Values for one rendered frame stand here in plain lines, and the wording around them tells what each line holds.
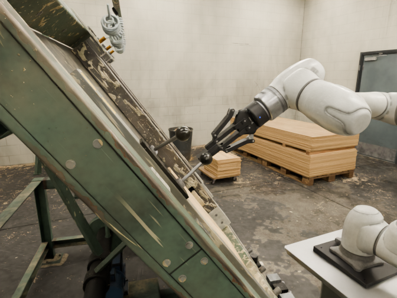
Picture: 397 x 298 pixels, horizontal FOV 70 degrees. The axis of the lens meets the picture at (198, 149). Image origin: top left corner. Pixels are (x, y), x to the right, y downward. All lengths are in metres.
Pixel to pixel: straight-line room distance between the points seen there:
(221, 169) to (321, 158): 1.56
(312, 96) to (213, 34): 6.30
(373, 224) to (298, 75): 0.92
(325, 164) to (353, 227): 3.39
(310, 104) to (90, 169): 0.56
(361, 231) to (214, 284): 1.06
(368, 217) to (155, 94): 5.49
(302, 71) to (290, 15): 7.47
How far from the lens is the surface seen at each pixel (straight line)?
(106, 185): 0.49
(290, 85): 0.84
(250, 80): 7.50
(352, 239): 1.60
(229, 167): 4.54
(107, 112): 0.71
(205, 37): 6.94
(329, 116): 0.77
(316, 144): 4.68
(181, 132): 0.68
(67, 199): 1.58
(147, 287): 2.16
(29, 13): 0.79
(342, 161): 5.19
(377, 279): 1.63
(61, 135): 0.47
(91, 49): 1.27
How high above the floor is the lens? 1.65
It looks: 14 degrees down
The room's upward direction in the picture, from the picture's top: straight up
